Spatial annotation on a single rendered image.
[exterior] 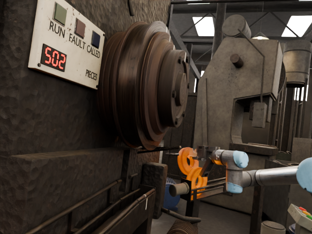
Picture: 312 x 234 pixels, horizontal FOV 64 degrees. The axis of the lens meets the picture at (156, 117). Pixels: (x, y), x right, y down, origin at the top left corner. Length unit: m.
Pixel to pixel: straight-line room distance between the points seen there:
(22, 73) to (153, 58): 0.39
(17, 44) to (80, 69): 0.17
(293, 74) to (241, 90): 6.19
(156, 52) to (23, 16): 0.39
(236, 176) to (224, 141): 2.35
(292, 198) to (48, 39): 2.68
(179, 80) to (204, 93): 2.83
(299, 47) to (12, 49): 9.64
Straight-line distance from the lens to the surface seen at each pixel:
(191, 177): 1.35
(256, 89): 3.56
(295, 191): 2.94
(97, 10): 0.85
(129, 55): 0.78
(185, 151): 1.42
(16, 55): 0.63
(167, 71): 0.81
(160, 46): 0.85
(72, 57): 0.70
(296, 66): 9.77
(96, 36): 0.79
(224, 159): 1.25
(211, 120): 3.64
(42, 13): 0.63
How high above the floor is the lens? 0.97
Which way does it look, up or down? 2 degrees up
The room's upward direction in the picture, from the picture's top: 7 degrees clockwise
